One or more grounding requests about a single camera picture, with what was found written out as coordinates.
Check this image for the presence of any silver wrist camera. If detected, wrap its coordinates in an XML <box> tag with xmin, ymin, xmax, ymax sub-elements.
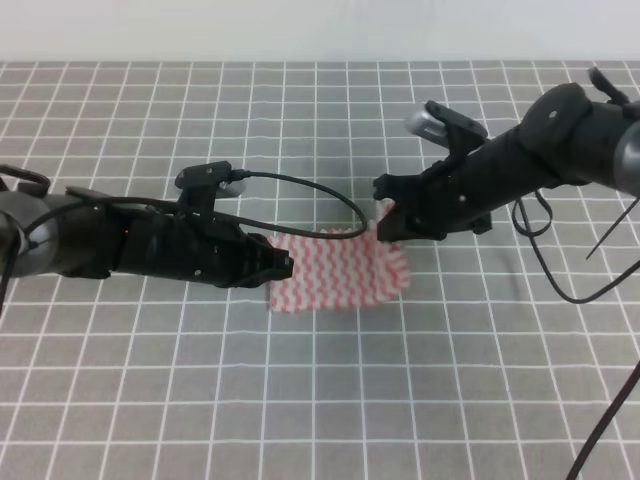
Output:
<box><xmin>405</xmin><ymin>100</ymin><xmax>488</xmax><ymax>149</ymax></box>
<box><xmin>174</xmin><ymin>161</ymin><xmax>246</xmax><ymax>198</ymax></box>

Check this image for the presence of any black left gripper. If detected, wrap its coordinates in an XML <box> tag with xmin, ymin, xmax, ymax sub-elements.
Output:
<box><xmin>109</xmin><ymin>205</ymin><xmax>293</xmax><ymax>288</ymax></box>

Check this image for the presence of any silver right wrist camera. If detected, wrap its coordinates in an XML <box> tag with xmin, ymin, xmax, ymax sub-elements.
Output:
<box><xmin>405</xmin><ymin>100</ymin><xmax>488</xmax><ymax>149</ymax></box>

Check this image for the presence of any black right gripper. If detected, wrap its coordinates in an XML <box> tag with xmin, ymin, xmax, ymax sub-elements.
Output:
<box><xmin>373</xmin><ymin>144</ymin><xmax>500</xmax><ymax>243</ymax></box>

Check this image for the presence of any pink wavy striped towel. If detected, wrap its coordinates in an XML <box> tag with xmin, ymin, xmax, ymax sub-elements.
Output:
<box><xmin>269</xmin><ymin>221</ymin><xmax>410</xmax><ymax>313</ymax></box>

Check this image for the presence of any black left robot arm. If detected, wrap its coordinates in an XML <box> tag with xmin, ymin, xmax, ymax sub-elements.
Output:
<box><xmin>1</xmin><ymin>161</ymin><xmax>294</xmax><ymax>289</ymax></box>

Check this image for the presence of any black left camera cable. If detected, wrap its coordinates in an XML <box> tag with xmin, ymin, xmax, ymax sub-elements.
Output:
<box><xmin>0</xmin><ymin>169</ymin><xmax>370</xmax><ymax>321</ymax></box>

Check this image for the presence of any grey checked tablecloth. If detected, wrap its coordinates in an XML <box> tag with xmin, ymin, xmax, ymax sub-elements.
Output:
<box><xmin>1</xmin><ymin>61</ymin><xmax>639</xmax><ymax>479</ymax></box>

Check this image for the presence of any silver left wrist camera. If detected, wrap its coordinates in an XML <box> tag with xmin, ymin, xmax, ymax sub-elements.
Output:
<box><xmin>174</xmin><ymin>161</ymin><xmax>246</xmax><ymax>198</ymax></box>

